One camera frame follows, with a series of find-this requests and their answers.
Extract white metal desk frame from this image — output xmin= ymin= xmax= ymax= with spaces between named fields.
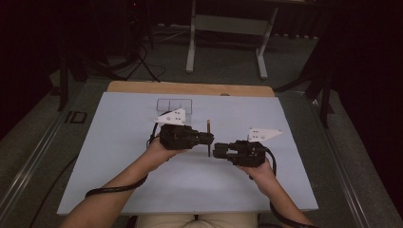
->
xmin=185 ymin=0 xmax=280 ymax=81

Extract black pen with orange end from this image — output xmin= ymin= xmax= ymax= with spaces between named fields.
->
xmin=206 ymin=119 xmax=213 ymax=159

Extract white table board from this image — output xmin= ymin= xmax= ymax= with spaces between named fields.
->
xmin=56 ymin=91 xmax=319 ymax=217

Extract right hand-held gripper cable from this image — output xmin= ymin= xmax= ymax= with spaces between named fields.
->
xmin=248 ymin=145 xmax=321 ymax=228

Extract black metal stand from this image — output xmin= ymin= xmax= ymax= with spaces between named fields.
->
xmin=274 ymin=60 xmax=336 ymax=129
xmin=56 ymin=51 xmax=70 ymax=112

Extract wooden table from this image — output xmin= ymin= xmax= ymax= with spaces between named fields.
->
xmin=106 ymin=80 xmax=276 ymax=98

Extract hand-held gripper cable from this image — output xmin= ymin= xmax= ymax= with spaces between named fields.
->
xmin=84 ymin=110 xmax=172 ymax=200
xmin=248 ymin=145 xmax=321 ymax=228

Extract metal floor rail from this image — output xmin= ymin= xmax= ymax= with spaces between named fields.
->
xmin=0 ymin=89 xmax=84 ymax=219
xmin=302 ymin=93 xmax=376 ymax=228

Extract left hand-held gripper cable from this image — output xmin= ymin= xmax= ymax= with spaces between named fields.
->
xmin=84 ymin=110 xmax=172 ymax=200

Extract black floor cables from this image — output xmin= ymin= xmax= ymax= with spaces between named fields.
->
xmin=79 ymin=41 xmax=167 ymax=84

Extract person's beige pants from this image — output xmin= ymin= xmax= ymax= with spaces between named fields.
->
xmin=134 ymin=212 xmax=259 ymax=228

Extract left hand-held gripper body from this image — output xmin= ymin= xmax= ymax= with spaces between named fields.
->
xmin=153 ymin=107 xmax=204 ymax=151

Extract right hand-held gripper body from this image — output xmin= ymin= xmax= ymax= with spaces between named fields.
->
xmin=225 ymin=126 xmax=284 ymax=168

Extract clear plastic organizer box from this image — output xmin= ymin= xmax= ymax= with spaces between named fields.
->
xmin=155 ymin=98 xmax=194 ymax=125

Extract person's right hand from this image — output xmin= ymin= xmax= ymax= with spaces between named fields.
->
xmin=235 ymin=156 xmax=278 ymax=195

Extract person's left hand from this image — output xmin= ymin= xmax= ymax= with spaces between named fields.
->
xmin=143 ymin=136 xmax=188 ymax=175

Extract black floor socket frame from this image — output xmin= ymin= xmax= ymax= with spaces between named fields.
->
xmin=64 ymin=110 xmax=88 ymax=125

